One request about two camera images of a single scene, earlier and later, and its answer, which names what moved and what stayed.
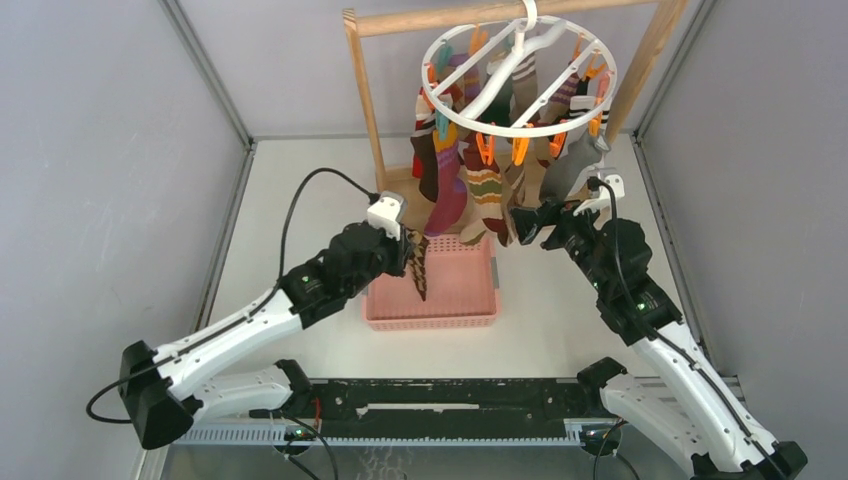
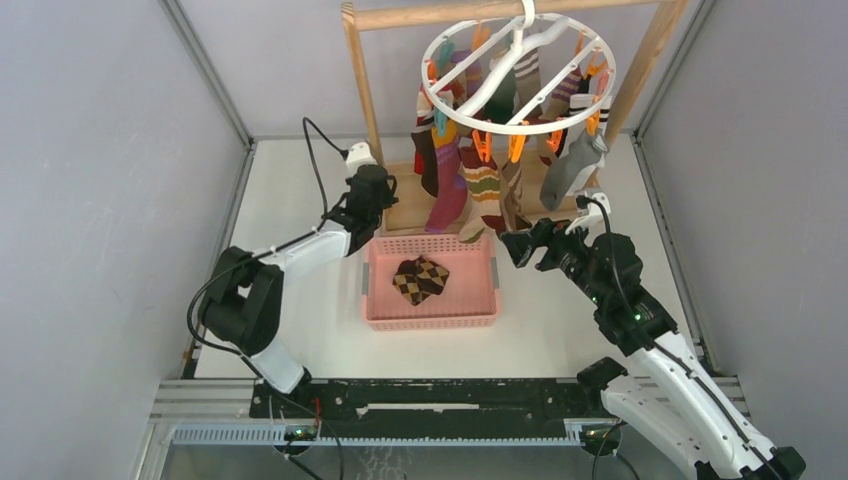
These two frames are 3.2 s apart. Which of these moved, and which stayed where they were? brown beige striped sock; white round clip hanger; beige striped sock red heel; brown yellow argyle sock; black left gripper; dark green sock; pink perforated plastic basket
Moved: brown yellow argyle sock; black left gripper
Stayed: beige striped sock red heel; brown beige striped sock; white round clip hanger; dark green sock; pink perforated plastic basket
